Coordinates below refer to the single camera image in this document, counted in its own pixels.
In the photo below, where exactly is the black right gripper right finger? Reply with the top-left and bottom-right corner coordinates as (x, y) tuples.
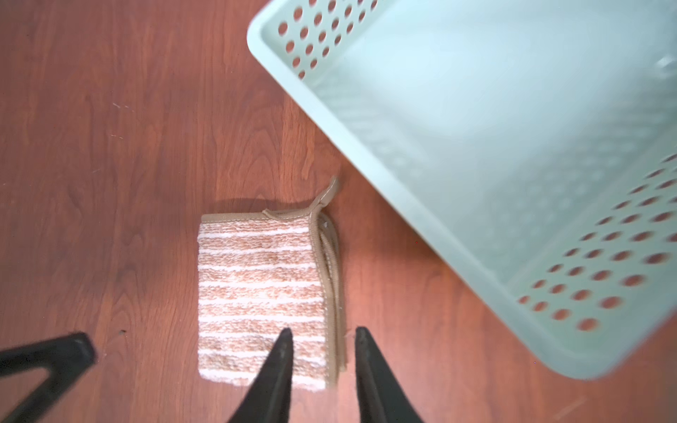
(354, 327), (422, 423)

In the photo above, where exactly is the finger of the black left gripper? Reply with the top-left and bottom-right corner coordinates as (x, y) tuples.
(0, 331), (98, 423)

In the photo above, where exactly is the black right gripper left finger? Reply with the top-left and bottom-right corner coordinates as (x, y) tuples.
(229, 328), (294, 423)

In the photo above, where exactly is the striped brown white dishcloth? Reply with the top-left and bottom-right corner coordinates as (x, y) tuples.
(197, 180), (347, 391)

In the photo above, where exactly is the mint green perforated basket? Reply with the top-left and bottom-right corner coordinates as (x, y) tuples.
(247, 1), (676, 379)

